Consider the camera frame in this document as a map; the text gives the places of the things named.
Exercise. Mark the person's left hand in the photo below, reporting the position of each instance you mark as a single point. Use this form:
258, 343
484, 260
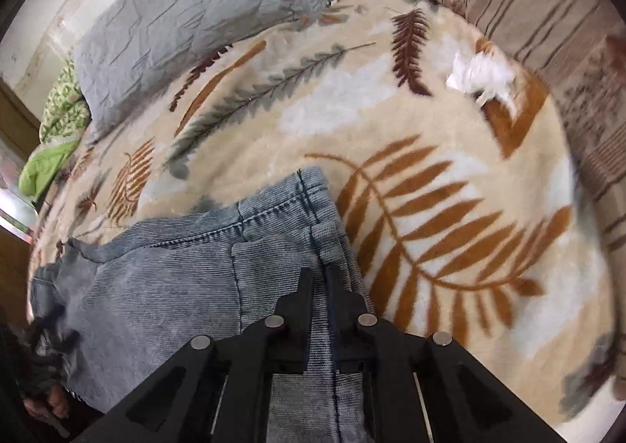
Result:
51, 406

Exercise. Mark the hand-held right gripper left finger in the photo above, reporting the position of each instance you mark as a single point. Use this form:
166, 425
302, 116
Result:
299, 308

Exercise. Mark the cream leaf-print blanket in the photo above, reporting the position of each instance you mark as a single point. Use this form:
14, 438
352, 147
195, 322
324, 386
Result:
440, 169

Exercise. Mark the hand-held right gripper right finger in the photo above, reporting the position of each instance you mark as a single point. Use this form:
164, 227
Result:
343, 313

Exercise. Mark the grey crinkled pillow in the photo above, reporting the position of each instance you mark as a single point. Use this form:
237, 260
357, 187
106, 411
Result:
186, 12

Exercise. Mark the green patterned quilt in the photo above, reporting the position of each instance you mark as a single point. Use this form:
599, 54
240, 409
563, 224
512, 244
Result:
61, 120

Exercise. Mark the white crumpled tissue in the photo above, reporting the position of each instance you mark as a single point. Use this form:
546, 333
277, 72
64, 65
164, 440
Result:
481, 76

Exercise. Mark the blue denim pants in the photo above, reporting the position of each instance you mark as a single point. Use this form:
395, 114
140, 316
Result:
171, 286

